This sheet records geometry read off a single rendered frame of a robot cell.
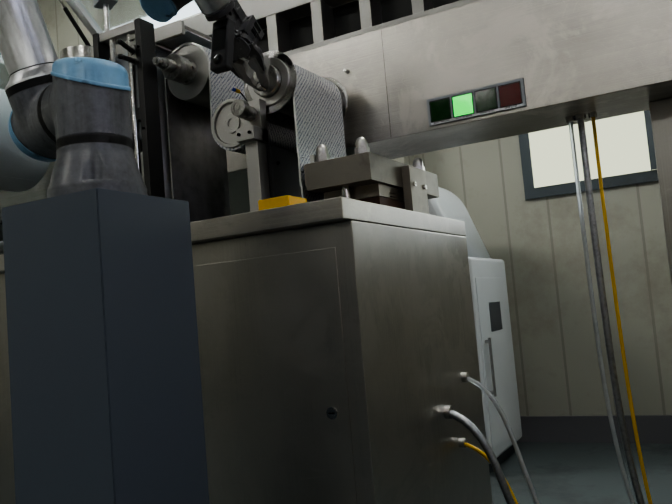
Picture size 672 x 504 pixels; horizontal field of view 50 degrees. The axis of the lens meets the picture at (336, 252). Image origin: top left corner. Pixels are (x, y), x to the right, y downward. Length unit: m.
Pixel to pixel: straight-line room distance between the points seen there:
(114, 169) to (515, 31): 1.10
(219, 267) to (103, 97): 0.44
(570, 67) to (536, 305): 1.92
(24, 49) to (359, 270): 0.67
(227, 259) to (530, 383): 2.40
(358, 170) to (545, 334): 2.17
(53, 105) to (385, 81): 1.01
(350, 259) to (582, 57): 0.82
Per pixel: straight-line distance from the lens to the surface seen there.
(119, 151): 1.16
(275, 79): 1.71
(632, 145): 3.53
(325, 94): 1.84
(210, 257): 1.45
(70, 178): 1.14
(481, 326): 2.94
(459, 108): 1.86
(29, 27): 1.34
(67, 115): 1.18
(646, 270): 3.50
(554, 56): 1.83
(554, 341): 3.56
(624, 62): 1.80
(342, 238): 1.29
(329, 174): 1.57
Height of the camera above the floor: 0.70
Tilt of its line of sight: 5 degrees up
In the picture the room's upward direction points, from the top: 5 degrees counter-clockwise
